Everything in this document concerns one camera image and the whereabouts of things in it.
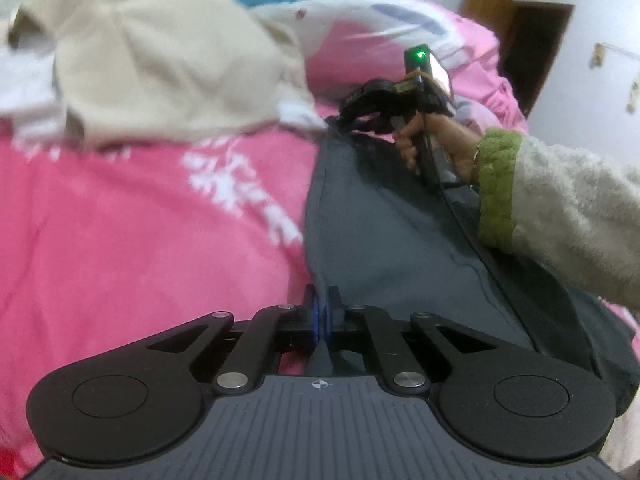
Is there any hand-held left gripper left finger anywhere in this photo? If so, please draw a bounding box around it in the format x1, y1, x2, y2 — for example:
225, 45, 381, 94
147, 284, 322, 394

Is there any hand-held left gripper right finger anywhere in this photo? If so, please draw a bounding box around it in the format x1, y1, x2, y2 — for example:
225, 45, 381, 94
322, 285, 502, 394

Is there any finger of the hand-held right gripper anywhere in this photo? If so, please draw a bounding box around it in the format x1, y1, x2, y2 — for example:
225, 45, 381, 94
345, 116, 401, 135
339, 79, 397, 117

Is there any dark grey garment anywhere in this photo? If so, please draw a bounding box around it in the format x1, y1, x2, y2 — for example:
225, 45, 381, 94
301, 116, 640, 417

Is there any person's right hand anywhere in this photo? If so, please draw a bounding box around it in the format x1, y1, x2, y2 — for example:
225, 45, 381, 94
394, 114, 485, 182

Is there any pink printed quilt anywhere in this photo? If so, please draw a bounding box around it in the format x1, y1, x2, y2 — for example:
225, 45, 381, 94
250, 0, 530, 136

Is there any brown wooden cabinet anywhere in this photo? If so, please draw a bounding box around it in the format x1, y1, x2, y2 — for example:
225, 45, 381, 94
459, 0, 577, 122

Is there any pink printed bed sheet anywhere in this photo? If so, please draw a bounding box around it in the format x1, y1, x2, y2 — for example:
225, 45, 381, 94
0, 102, 640, 480

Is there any beige garment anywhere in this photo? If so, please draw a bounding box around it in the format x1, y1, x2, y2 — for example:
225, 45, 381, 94
7, 0, 317, 150

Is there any white cloth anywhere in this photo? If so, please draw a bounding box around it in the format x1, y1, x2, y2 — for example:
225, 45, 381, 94
0, 42, 68, 138

